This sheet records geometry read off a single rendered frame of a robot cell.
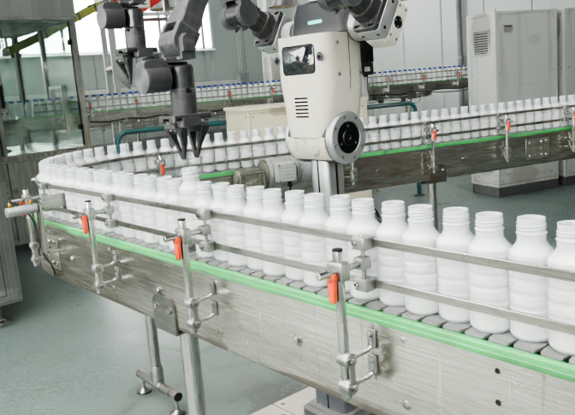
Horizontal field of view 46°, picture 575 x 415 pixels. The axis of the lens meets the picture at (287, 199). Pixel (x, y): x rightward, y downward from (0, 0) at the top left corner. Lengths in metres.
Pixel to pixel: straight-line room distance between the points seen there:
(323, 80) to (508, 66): 5.42
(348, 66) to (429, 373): 1.18
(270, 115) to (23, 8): 2.46
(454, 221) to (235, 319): 0.57
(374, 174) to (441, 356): 2.30
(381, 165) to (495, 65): 4.05
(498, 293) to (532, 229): 0.10
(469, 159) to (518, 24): 3.96
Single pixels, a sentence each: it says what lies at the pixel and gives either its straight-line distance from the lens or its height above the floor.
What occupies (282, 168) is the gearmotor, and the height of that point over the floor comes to 1.00.
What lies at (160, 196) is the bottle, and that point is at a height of 1.12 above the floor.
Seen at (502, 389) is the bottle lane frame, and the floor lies 0.94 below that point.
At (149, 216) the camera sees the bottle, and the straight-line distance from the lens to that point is 1.67.
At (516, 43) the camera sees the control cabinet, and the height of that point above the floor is 1.56.
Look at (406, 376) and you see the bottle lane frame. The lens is 1.08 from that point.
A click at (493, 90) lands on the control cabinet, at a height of 1.11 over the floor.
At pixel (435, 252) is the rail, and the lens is 0.99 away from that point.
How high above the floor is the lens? 1.37
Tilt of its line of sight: 10 degrees down
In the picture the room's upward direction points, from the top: 5 degrees counter-clockwise
